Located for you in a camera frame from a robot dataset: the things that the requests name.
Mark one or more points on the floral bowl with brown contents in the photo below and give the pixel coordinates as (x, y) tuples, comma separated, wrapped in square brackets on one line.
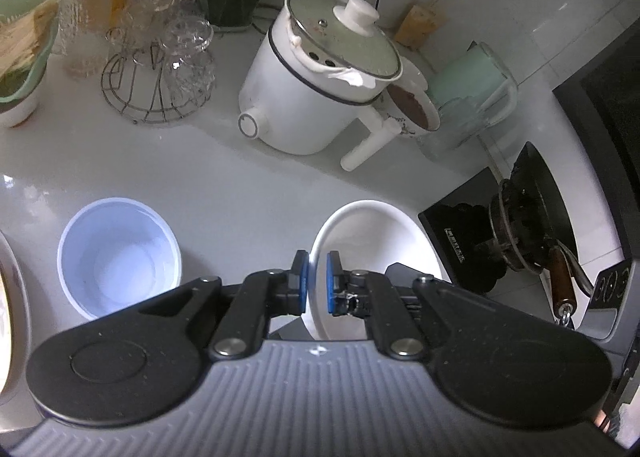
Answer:
[(412, 107)]

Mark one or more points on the metal stove burner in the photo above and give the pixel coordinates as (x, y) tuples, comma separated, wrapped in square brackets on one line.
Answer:
[(517, 224)]

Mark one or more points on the black glass stove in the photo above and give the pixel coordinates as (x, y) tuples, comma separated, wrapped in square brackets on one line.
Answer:
[(450, 217)]

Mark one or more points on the clear glass container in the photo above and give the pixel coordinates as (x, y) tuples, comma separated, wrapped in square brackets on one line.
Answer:
[(450, 129)]

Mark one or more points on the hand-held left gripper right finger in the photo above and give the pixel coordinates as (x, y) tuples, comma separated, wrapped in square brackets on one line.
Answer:
[(332, 287)]

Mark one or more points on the dark grey panel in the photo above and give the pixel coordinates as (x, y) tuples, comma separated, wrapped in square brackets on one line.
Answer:
[(615, 112)]

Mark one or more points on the dry noodles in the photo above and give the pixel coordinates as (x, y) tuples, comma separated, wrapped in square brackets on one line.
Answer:
[(22, 42)]

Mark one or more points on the textured clear glass jar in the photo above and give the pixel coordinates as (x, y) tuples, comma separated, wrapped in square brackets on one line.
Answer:
[(82, 22)]

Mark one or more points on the white electric pot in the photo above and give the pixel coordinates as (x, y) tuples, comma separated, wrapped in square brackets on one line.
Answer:
[(300, 107)]

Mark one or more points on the glass pot lid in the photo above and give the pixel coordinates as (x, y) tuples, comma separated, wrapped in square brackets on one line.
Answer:
[(350, 44)]

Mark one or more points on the white ceramic bowl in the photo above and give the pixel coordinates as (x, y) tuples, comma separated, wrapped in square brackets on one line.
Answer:
[(17, 112)]

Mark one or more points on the white plastic bowl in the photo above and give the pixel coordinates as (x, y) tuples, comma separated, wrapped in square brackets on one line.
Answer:
[(120, 262)]

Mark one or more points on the clear drinking glass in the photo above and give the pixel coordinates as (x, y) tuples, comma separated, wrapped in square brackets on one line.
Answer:
[(150, 2), (187, 57)]

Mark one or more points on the wooden block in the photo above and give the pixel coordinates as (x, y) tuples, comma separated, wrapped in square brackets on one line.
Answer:
[(420, 24)]

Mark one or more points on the white plate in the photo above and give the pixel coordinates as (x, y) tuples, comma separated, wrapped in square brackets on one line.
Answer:
[(375, 242)]

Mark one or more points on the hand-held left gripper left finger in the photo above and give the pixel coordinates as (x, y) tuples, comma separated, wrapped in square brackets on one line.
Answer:
[(300, 282)]

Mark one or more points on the green colander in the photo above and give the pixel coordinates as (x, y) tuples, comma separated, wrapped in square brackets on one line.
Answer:
[(30, 82)]

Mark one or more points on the floral plate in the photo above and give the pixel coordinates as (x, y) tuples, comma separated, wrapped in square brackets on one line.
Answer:
[(12, 317)]

